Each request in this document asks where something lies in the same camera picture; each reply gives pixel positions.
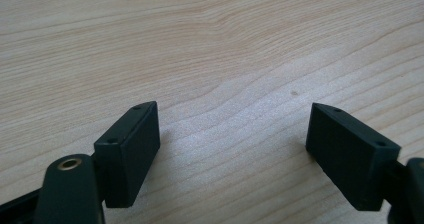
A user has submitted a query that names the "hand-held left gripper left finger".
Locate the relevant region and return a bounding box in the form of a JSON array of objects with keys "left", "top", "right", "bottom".
[{"left": 93, "top": 100, "right": 161, "bottom": 209}]

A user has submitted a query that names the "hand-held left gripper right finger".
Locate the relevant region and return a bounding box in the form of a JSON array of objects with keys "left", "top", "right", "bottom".
[{"left": 305, "top": 102, "right": 402, "bottom": 212}]

